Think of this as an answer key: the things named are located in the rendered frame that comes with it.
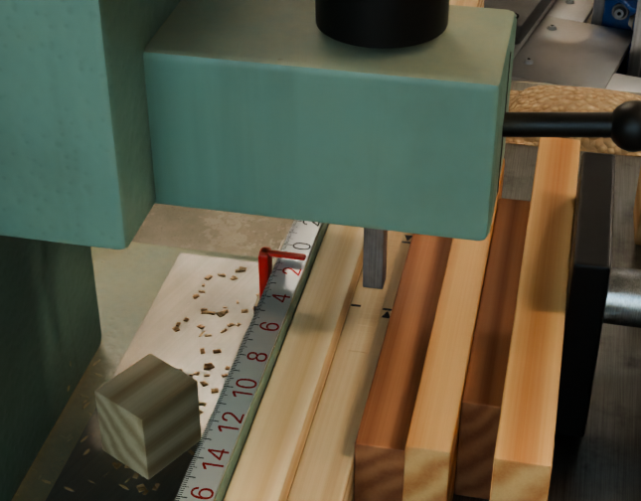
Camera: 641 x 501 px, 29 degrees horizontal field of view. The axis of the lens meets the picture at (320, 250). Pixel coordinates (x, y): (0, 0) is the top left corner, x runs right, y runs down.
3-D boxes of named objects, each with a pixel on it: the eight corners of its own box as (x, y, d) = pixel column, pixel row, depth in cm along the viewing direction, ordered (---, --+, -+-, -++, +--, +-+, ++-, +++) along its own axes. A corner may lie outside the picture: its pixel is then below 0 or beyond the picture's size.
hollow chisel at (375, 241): (382, 289, 55) (386, 193, 52) (362, 287, 55) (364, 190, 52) (386, 277, 55) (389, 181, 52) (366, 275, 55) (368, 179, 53)
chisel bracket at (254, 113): (485, 277, 49) (503, 84, 45) (147, 237, 52) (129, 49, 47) (503, 182, 55) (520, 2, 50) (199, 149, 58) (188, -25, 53)
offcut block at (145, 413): (155, 411, 70) (149, 352, 68) (202, 439, 68) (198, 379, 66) (101, 450, 68) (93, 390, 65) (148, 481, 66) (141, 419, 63)
